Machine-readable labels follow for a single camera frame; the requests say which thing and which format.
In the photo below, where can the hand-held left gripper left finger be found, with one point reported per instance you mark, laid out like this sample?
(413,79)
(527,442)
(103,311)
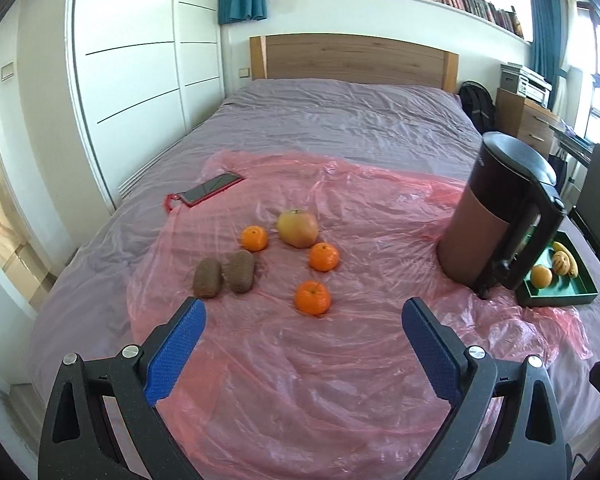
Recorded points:
(175,355)

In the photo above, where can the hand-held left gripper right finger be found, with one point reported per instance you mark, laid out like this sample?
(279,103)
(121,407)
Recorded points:
(430,355)

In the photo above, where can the green tray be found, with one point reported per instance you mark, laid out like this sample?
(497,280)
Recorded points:
(562,289)

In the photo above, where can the yellow banana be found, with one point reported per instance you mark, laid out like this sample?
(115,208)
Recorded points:
(572,262)

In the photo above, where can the brown kiwi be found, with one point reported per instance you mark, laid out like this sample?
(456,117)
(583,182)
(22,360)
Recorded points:
(239,271)
(207,278)

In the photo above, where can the striped yellow pepino melon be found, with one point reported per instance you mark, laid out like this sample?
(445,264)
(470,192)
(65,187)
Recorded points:
(560,263)

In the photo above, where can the orange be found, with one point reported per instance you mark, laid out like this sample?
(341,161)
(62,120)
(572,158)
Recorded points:
(541,276)

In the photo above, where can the orange tangerine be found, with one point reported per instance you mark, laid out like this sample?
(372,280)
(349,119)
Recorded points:
(254,238)
(312,298)
(323,256)

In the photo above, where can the yellow-red apple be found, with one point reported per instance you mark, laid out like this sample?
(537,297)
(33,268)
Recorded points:
(298,228)

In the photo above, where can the pink plastic sheet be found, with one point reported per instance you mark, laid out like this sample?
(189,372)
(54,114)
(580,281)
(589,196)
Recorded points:
(290,385)

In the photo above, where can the black and copper kettle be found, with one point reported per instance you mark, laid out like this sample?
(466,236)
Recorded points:
(480,230)

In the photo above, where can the dark shopping bag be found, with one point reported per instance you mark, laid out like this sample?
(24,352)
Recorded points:
(562,172)

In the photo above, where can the phone in red case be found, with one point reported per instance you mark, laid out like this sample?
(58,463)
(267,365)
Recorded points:
(210,189)

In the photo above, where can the cluttered desk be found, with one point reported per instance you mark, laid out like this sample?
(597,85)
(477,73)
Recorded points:
(572,137)

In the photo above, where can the wooden drawer chest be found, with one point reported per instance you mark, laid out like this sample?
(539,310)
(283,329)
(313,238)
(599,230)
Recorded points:
(525,120)

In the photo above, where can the black backpack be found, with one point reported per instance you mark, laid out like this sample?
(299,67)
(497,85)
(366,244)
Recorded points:
(477,105)

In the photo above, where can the white printer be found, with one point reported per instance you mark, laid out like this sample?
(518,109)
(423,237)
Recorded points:
(534,87)

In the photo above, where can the bed with grey cover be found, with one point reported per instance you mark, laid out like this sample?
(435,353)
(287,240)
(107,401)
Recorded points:
(355,110)

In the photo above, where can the white wardrobe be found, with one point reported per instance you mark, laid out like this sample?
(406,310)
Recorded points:
(130,85)

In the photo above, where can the long teal curtain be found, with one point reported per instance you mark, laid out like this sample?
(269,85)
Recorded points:
(547,35)

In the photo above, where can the wooden headboard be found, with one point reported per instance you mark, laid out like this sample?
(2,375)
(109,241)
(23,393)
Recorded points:
(355,57)

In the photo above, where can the wall switch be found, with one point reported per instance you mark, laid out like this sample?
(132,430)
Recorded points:
(244,72)
(8,70)

